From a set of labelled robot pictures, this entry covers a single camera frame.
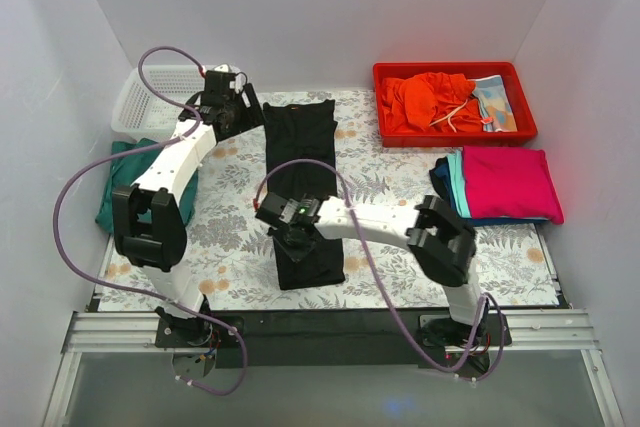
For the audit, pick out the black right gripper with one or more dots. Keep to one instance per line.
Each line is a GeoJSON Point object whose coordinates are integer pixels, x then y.
{"type": "Point", "coordinates": [298, 251]}

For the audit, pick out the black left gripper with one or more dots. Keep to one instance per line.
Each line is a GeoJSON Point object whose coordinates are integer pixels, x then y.
{"type": "Point", "coordinates": [248, 110]}

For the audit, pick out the black t shirt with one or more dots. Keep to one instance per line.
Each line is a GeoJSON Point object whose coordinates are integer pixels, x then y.
{"type": "Point", "coordinates": [302, 132]}

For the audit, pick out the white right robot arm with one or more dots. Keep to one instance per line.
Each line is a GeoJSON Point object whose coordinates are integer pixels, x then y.
{"type": "Point", "coordinates": [442, 244]}

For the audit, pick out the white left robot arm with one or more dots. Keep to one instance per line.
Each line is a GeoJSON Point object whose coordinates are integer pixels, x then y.
{"type": "Point", "coordinates": [148, 227]}

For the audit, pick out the floral patterned table mat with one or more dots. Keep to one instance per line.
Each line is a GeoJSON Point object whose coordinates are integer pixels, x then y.
{"type": "Point", "coordinates": [232, 258]}

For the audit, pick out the white plastic basket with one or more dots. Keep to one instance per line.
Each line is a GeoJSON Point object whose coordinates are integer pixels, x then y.
{"type": "Point", "coordinates": [139, 114]}

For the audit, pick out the teal green folded shirt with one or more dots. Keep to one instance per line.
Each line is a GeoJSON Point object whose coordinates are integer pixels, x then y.
{"type": "Point", "coordinates": [125, 170]}

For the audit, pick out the navy blue folded shirt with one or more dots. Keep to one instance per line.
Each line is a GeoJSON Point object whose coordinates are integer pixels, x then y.
{"type": "Point", "coordinates": [441, 181]}

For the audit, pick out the red plastic bin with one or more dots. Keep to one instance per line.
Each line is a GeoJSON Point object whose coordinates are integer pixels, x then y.
{"type": "Point", "coordinates": [405, 137]}

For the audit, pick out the turquoise folded shirt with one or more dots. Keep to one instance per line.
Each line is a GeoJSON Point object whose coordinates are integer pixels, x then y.
{"type": "Point", "coordinates": [458, 184]}

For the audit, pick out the orange crumpled shirt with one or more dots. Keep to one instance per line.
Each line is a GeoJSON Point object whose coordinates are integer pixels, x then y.
{"type": "Point", "coordinates": [431, 103]}

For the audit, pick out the magenta folded shirt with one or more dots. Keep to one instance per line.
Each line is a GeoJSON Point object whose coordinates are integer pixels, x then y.
{"type": "Point", "coordinates": [509, 183]}

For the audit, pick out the patterned pastel cloth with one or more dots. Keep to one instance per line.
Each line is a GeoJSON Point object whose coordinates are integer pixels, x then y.
{"type": "Point", "coordinates": [494, 106]}

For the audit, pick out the aluminium mounting rail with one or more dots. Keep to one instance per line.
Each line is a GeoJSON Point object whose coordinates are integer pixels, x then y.
{"type": "Point", "coordinates": [327, 337]}

